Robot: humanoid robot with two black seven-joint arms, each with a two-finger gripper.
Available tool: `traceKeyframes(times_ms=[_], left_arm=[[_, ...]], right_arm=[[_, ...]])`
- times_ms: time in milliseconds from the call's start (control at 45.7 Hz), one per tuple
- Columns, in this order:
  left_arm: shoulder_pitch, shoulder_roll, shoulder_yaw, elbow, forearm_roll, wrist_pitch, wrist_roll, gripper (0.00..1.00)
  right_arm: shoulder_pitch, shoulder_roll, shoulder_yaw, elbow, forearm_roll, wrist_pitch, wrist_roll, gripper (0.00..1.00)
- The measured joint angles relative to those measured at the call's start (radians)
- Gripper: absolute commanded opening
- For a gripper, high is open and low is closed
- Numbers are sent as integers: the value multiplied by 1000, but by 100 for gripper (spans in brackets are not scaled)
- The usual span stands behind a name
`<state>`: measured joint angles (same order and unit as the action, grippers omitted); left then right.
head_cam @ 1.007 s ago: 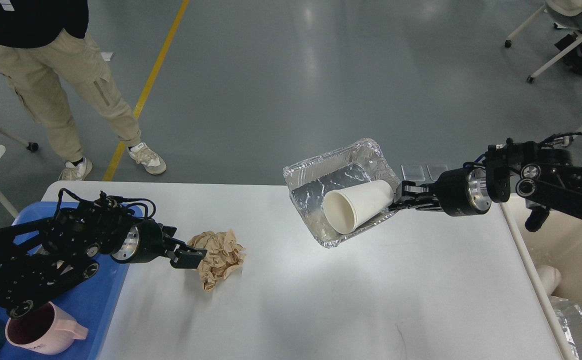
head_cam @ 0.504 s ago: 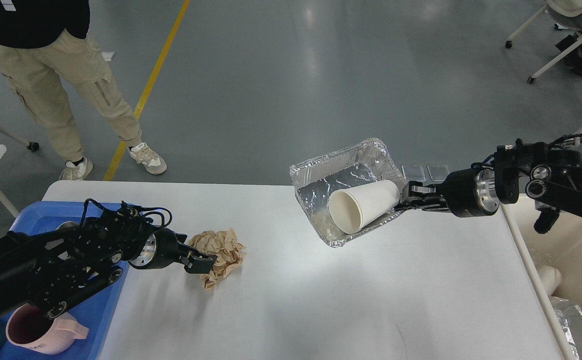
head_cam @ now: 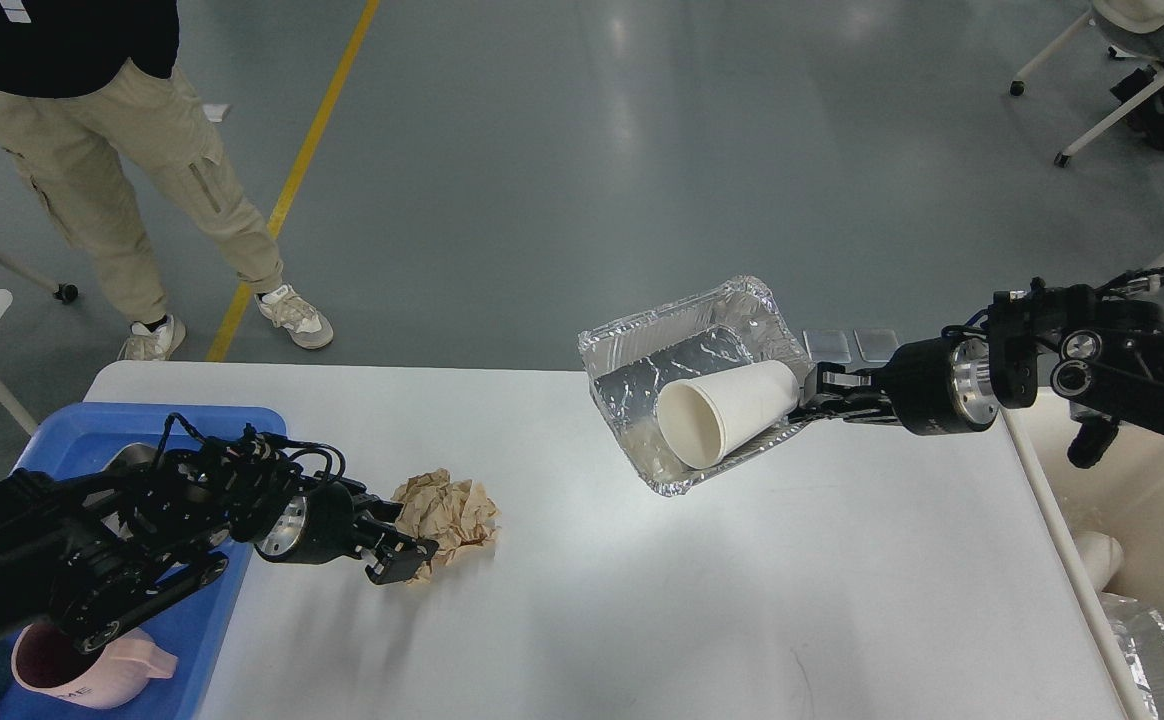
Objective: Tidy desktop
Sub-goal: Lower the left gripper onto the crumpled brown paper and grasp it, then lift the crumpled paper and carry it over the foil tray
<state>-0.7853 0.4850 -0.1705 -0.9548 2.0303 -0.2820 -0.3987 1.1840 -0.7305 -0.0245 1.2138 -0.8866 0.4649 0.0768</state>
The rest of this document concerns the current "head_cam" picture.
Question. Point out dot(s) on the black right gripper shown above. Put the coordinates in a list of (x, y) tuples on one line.
[(931, 387)]

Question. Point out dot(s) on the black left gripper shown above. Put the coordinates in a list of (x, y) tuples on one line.
[(322, 525)]

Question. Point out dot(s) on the brown paper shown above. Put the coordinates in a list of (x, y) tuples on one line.
[(456, 514)]

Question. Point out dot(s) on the cream paper cup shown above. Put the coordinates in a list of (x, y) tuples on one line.
[(703, 419)]

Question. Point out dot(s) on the aluminium foil tray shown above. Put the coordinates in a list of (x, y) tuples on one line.
[(630, 360)]

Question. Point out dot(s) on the pink ceramic mug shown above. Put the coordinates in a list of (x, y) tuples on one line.
[(45, 661)]

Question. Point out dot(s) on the stainless steel square tray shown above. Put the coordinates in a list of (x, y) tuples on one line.
[(130, 457)]

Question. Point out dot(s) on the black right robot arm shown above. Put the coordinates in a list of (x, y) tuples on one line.
[(1109, 347)]

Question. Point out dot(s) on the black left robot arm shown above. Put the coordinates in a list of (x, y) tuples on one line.
[(98, 555)]

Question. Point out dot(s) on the clear floor plate left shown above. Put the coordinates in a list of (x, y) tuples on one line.
[(827, 346)]

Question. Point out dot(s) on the clear floor plate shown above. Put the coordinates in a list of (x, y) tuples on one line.
[(876, 345), (827, 346)]

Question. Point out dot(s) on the clear floor plate right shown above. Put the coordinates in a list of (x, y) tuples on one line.
[(876, 345)]

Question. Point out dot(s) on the blue plastic tray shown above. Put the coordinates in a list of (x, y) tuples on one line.
[(81, 439)]

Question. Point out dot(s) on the white roll in bin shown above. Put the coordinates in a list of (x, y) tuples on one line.
[(1101, 557)]

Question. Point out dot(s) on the cream plastic bin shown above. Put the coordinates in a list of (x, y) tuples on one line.
[(1121, 497)]

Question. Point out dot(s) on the white office chair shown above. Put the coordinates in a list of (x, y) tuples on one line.
[(1133, 27)]

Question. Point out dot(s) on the person in khaki trousers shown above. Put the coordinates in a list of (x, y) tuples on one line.
[(85, 84)]

